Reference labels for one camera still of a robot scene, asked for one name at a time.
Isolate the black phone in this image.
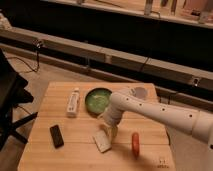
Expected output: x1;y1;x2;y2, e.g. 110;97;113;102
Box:
50;125;64;148

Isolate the white sponge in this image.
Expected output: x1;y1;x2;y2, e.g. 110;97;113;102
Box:
93;130;111;153

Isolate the white plastic cup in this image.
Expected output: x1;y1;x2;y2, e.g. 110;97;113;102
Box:
133;87;148;100

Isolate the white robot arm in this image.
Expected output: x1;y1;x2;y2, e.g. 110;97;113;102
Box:
102;88;213;143

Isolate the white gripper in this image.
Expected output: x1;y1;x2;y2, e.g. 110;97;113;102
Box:
100;125;118;142

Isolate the black office chair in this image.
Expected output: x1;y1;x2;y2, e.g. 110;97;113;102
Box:
0;49;38;151

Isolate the black floor cable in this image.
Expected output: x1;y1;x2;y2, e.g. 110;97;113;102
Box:
6;39;44;74

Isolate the green bowl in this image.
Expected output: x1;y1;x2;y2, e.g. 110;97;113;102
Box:
85;88;112;116

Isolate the orange carrot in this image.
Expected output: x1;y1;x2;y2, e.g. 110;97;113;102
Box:
132;132;140;158

